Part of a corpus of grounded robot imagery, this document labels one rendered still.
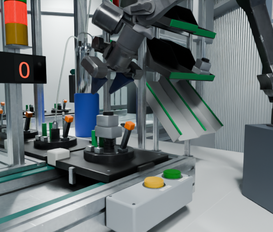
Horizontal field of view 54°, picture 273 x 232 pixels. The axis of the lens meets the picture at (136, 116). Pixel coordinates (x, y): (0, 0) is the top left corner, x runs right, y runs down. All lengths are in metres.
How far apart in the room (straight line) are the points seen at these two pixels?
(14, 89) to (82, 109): 0.96
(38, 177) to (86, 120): 0.97
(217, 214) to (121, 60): 0.44
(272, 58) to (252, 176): 0.31
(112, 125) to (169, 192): 0.27
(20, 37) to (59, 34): 3.97
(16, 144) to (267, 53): 0.66
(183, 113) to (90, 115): 0.81
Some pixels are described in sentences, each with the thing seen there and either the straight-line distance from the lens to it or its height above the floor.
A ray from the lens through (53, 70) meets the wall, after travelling 4.60.
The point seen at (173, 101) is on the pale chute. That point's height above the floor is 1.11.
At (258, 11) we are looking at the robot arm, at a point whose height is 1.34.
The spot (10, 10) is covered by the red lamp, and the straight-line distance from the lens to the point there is 0.72.
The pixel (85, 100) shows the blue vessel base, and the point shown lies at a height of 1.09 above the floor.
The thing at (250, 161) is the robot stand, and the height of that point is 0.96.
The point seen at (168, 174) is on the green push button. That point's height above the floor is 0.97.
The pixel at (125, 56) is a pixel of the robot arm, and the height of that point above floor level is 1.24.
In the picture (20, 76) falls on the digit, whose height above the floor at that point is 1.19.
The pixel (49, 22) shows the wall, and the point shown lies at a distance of 4.71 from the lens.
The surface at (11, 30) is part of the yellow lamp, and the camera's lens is 0.72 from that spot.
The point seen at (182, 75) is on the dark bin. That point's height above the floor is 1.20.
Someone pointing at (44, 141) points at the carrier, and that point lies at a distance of 0.90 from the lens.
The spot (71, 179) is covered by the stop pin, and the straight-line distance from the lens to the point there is 0.69.
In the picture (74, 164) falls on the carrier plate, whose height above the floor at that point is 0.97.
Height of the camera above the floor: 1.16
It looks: 6 degrees down
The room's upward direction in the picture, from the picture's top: straight up
